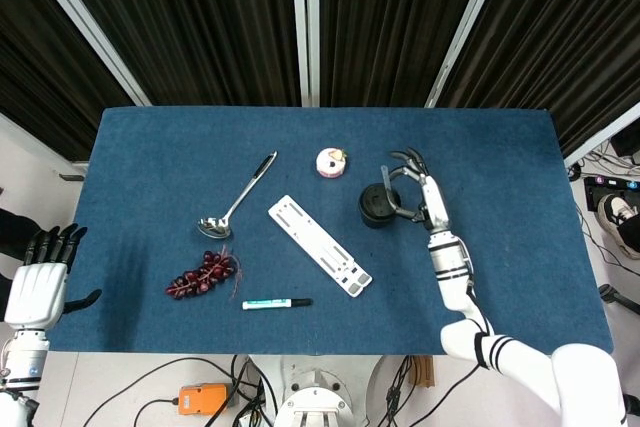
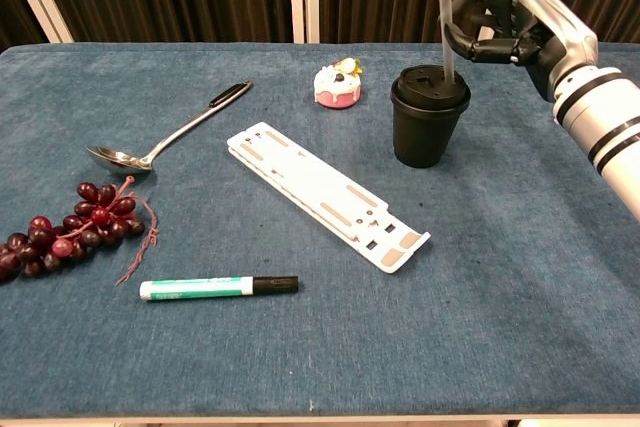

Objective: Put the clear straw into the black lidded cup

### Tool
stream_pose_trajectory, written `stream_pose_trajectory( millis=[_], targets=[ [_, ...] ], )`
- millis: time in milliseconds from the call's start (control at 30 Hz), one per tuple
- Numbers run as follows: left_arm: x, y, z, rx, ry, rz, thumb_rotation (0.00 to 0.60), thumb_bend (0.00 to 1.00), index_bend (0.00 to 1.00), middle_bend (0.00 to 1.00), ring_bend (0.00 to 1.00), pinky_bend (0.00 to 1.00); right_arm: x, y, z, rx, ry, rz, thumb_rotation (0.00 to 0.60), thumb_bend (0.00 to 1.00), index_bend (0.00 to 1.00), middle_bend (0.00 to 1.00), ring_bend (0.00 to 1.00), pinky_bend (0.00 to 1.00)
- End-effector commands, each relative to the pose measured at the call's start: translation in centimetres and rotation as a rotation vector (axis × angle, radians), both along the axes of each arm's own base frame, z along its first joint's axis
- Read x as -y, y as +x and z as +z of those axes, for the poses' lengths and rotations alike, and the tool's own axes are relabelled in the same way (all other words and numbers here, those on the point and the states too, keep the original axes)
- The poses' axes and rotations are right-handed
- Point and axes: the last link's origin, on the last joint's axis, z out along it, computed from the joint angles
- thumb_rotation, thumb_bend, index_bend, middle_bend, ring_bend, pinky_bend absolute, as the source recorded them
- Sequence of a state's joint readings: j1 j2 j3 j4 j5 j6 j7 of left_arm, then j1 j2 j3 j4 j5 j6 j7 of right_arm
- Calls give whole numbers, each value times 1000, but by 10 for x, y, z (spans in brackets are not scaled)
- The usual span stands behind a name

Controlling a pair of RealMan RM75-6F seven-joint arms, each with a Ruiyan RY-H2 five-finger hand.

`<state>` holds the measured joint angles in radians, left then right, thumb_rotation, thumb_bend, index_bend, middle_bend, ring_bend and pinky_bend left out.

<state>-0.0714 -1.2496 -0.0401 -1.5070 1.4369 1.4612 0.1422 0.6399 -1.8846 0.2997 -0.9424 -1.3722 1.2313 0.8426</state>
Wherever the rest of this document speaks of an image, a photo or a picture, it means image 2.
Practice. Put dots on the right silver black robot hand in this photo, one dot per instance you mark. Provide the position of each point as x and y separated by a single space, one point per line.
555 32

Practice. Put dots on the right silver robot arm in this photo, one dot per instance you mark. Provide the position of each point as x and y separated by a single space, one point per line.
600 117

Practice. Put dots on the black lidded paper cup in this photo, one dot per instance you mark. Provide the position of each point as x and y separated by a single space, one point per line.
425 122

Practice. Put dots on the pink white toy cake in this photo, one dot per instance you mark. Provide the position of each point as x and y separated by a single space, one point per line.
337 87

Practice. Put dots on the white folding laptop stand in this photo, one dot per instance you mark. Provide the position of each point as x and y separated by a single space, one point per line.
325 192

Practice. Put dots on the green white marker pen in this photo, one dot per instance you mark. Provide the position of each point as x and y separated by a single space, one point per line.
200 288

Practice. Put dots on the blue felt table cloth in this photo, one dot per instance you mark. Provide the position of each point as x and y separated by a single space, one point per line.
250 347

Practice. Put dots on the dark red toy grapes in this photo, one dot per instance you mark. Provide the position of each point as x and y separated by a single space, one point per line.
75 232

